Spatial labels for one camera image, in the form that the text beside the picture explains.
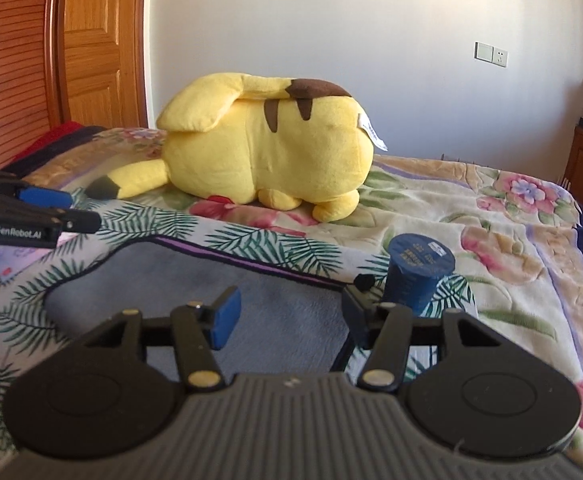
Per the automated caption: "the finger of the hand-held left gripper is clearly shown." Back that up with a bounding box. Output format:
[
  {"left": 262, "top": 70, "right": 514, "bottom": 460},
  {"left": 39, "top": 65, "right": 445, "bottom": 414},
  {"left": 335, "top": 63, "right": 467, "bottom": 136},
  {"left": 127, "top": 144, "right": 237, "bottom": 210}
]
[
  {"left": 0, "top": 166, "right": 75, "bottom": 209},
  {"left": 0, "top": 194, "right": 102, "bottom": 235}
]

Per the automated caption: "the dark blue cup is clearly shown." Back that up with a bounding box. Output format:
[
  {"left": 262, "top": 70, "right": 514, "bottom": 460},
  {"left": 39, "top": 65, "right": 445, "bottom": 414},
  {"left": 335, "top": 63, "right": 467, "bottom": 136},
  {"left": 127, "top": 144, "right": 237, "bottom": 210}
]
[{"left": 382, "top": 232, "right": 456, "bottom": 317}]

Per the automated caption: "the pink paper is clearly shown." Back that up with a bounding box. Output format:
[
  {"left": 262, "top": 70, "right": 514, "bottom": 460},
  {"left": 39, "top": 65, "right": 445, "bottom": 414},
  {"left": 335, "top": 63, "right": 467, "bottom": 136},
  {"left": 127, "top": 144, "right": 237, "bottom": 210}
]
[{"left": 0, "top": 234, "right": 72, "bottom": 285}]

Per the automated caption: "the dark navy cloth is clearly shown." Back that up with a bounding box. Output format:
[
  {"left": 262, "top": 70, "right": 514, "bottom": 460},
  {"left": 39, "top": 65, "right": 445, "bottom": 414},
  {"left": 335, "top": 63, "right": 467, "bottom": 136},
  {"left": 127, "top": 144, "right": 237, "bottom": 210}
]
[{"left": 15, "top": 126, "right": 108, "bottom": 177}]

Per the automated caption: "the grey-blue towel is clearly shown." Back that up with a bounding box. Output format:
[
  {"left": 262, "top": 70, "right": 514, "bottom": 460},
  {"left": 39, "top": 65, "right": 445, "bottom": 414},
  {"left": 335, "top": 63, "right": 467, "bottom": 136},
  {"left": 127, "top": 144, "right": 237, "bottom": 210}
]
[{"left": 44, "top": 237, "right": 358, "bottom": 377}]

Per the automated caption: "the yellow plush toy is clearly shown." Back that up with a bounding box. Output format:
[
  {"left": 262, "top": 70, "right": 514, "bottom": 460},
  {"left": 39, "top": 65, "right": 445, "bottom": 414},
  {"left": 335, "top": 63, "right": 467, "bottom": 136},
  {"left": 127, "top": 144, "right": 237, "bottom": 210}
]
[{"left": 85, "top": 72, "right": 389, "bottom": 222}]

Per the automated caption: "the wooden panel door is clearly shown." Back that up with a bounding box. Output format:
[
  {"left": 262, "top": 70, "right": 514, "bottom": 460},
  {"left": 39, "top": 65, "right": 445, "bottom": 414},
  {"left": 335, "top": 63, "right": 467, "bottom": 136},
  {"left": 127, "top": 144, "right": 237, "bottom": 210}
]
[{"left": 57, "top": 0, "right": 150, "bottom": 131}]

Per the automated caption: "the floral blanket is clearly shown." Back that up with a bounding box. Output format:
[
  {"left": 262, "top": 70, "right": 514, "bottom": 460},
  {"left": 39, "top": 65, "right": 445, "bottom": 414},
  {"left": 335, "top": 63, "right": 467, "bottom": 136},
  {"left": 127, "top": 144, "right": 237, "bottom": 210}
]
[{"left": 0, "top": 127, "right": 583, "bottom": 480}]

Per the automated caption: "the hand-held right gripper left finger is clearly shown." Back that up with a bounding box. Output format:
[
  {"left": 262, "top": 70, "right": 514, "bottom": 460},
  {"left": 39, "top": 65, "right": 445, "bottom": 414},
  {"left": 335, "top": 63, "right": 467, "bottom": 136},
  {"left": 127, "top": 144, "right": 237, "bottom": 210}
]
[{"left": 74, "top": 286, "right": 242, "bottom": 392}]

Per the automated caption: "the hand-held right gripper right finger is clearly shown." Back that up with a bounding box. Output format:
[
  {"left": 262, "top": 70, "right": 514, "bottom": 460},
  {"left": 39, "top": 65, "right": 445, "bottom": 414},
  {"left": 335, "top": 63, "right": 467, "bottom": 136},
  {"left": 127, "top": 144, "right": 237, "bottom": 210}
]
[{"left": 341, "top": 274, "right": 505, "bottom": 392}]

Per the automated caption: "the red cloth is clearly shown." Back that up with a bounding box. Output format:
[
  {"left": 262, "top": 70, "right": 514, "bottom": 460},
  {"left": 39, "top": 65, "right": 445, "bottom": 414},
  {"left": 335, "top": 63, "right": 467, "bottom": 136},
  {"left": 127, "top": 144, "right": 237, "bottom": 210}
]
[{"left": 1, "top": 121, "right": 88, "bottom": 167}]

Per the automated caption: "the wooden louvered door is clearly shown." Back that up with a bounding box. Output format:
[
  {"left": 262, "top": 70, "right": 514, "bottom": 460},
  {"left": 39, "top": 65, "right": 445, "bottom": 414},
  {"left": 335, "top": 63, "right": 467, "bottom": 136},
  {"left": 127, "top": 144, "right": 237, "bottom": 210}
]
[{"left": 0, "top": 0, "right": 63, "bottom": 171}]

